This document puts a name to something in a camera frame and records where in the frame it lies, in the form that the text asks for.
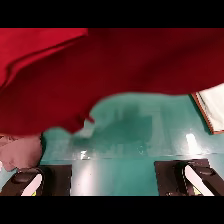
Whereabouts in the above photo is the red T-shirt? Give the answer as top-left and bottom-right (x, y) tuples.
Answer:
(0, 27), (224, 137)

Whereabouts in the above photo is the white garment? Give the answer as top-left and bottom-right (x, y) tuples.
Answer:
(190, 83), (224, 136)

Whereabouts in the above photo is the pink garment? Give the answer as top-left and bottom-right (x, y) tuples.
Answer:
(0, 133), (44, 172)

